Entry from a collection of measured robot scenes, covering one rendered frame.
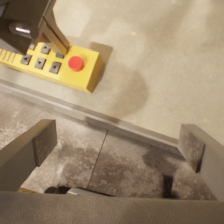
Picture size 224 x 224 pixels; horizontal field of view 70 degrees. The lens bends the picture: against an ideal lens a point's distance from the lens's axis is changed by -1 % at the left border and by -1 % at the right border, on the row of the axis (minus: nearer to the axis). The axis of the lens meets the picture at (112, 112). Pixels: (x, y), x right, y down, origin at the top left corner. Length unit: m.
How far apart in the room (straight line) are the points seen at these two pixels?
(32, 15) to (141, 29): 0.23
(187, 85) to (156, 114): 0.08
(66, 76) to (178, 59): 0.23
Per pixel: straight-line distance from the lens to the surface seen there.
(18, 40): 0.24
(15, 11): 0.23
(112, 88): 0.35
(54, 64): 0.35
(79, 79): 0.32
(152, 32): 0.40
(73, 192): 1.04
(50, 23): 0.30
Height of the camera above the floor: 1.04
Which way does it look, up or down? 79 degrees down
